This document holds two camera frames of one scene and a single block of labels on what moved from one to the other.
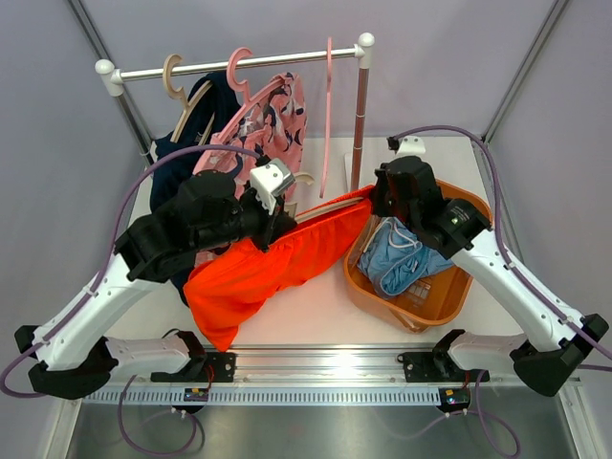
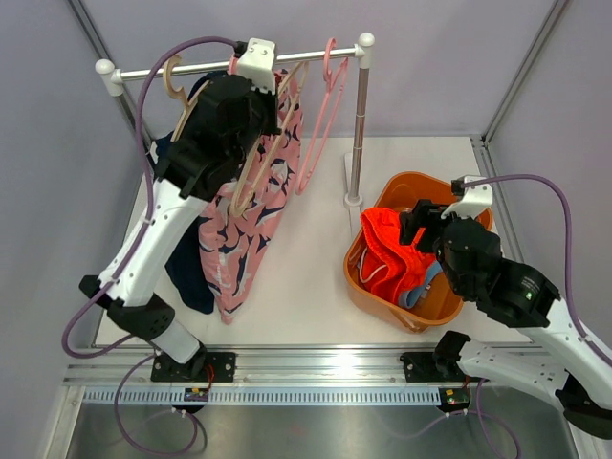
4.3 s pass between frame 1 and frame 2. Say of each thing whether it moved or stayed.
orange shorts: moved
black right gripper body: moved
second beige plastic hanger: stayed
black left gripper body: moved
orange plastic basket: stayed
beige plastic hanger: moved
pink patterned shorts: moved
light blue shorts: moved
